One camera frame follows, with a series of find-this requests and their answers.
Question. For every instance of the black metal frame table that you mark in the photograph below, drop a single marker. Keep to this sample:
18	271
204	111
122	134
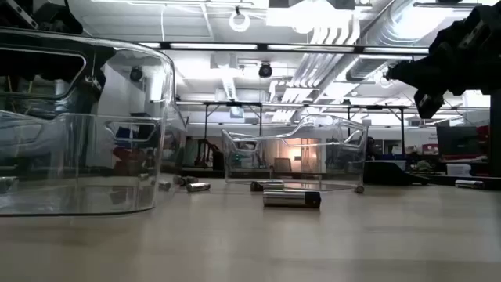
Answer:
297	105

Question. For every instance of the long ceiling light strip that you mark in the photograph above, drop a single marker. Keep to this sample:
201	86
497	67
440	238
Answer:
213	46

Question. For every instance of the silver ventilation duct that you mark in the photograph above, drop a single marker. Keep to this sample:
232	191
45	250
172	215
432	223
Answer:
395	23

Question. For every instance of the clear plastic bin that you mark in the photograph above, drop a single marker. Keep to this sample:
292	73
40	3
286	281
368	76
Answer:
242	156
78	196

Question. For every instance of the person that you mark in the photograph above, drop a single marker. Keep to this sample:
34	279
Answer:
370	148

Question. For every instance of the red box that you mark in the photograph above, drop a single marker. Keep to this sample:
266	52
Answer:
429	149

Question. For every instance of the black background robot arm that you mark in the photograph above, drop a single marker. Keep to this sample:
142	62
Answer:
205	152

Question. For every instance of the black monitor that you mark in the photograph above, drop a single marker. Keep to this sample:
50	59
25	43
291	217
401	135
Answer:
458	141

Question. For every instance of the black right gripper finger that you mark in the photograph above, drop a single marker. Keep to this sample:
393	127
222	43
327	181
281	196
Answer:
428	103

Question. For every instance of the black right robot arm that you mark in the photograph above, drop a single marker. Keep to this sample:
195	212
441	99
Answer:
481	47

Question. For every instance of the white box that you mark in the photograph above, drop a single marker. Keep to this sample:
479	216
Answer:
458	169

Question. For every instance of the black calculator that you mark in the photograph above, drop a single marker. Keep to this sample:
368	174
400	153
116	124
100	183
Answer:
391	174

